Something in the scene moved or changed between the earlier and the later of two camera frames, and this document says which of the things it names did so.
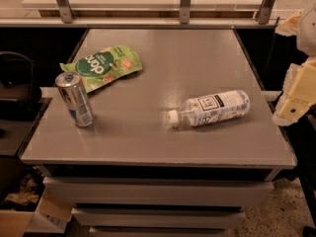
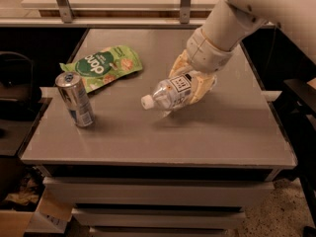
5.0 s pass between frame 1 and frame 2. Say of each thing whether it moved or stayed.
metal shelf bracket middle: stayed
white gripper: moved
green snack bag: stayed
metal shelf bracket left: stayed
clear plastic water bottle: moved
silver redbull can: stayed
